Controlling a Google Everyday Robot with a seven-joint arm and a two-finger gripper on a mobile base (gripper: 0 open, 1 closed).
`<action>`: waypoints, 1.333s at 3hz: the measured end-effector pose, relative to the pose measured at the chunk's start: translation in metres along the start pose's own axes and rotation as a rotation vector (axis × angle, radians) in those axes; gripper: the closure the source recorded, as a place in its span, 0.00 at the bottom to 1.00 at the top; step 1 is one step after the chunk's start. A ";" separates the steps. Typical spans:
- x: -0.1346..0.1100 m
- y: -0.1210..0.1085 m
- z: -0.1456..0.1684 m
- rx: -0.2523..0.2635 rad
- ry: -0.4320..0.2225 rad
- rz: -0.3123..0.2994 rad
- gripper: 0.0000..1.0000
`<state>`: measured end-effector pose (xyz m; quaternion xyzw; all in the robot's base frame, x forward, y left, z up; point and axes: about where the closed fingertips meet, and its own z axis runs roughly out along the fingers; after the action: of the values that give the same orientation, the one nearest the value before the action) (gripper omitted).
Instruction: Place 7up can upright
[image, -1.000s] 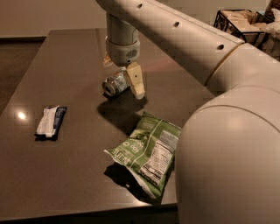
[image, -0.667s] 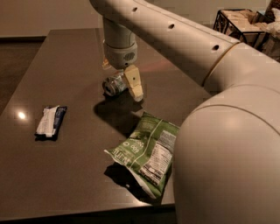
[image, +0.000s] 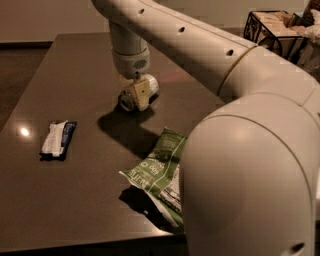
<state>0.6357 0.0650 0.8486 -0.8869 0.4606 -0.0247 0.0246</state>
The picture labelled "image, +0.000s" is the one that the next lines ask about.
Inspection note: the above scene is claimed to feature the silver green 7up can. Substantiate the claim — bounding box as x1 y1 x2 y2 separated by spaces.
118 74 159 112

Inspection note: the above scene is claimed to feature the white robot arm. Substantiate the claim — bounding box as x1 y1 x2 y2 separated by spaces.
92 0 320 256

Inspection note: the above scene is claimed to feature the green chip bag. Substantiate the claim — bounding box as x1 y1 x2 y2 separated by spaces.
120 128 187 228

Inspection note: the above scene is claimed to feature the black wire basket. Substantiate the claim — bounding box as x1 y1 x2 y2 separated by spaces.
243 11 312 63

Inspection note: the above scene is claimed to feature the blue white snack wrapper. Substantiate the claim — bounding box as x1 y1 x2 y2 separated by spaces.
40 120 77 160

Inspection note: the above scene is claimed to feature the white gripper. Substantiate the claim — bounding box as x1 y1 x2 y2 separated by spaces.
112 48 150 111

